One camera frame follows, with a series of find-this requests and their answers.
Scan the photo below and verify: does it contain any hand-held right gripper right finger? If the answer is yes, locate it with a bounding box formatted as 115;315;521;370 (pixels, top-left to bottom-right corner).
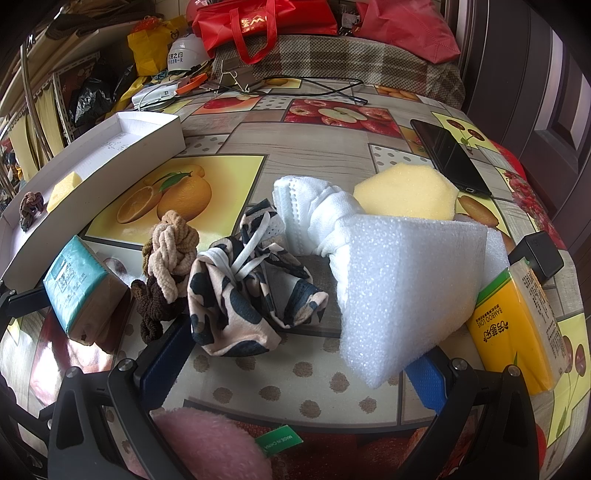
402;346;541;480

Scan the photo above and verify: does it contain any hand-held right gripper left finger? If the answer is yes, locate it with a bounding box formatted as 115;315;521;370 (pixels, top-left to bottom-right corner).
48;318;195;480

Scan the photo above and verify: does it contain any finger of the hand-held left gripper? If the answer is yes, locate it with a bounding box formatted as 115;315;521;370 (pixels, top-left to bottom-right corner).
0;281;49;321

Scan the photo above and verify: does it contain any teal tissue pack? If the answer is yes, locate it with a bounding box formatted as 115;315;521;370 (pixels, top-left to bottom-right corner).
42;234;131;343

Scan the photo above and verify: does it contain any pink plush toy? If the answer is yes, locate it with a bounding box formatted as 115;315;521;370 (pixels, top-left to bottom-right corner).
150;406;303;480

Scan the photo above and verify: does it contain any camouflage print face mask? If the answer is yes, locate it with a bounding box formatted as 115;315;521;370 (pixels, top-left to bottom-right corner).
188;198;329;358

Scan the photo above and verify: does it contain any white cardboard box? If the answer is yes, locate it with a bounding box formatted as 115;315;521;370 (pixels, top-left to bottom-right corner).
0;111;187;282

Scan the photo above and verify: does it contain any dark braided scrunchie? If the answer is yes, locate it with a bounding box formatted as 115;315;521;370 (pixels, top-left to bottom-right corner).
18;191;45;232

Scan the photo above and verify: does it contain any yellow tissue pack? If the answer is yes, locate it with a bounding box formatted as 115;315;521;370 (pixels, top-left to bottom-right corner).
465;258;568;397

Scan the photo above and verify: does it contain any beige brown braided scrunchie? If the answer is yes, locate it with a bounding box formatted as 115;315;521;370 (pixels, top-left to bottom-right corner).
130;210;200;344

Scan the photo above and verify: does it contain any yellow square sponge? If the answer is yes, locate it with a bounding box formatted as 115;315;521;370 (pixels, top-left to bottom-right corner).
46;172;85;213

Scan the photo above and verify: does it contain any black charger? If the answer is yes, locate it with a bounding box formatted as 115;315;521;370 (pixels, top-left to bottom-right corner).
508;231;565;284

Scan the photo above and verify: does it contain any yellow curtain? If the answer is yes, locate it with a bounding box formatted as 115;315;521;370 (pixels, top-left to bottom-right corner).
9;88;65;162

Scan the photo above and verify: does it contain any yellow hexagonal sponge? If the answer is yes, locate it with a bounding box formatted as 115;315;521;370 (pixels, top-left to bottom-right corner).
353;165;459;221

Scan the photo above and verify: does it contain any metal rack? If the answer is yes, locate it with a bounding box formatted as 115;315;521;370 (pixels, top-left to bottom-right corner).
18;32;61;167

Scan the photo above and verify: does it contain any white face mask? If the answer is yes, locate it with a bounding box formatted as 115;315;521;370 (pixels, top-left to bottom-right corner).
271;174;342;256

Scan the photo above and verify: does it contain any black plastic bag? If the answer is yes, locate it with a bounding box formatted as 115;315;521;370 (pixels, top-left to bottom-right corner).
69;76;116;127

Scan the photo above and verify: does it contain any black smartphone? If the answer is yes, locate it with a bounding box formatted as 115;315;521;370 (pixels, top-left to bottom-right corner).
410;118;493;199

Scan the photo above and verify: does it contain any red patterned cloth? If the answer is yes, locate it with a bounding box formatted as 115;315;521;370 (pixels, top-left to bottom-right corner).
487;138;529;199

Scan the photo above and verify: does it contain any fruit print tablecloth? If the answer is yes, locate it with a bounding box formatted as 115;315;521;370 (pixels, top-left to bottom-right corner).
0;83;591;480

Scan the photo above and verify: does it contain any yellow plastic bag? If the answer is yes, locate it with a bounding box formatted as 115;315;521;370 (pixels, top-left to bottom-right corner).
127;16;188;77

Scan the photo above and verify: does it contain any white helmet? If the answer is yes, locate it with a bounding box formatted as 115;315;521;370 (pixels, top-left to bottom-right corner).
166;36;214;75

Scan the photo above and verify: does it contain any brown door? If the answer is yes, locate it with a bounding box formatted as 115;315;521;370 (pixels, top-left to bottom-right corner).
455;0;591;259

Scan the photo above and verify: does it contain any plaid cloth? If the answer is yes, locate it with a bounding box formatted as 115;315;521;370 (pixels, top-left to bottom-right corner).
210;34;466;112

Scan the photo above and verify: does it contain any plain red fabric bag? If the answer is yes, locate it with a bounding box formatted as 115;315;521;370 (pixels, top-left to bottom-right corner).
355;0;462;64

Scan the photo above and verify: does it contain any metal wire stand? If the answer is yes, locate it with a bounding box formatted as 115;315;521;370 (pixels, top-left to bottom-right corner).
210;60;264;95

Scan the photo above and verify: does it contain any black cable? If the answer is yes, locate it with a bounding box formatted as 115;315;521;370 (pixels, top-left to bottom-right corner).
252;74;370;104

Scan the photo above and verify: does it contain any red tote bag with handles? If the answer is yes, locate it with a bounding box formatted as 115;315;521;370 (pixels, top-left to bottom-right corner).
191;0;339;65

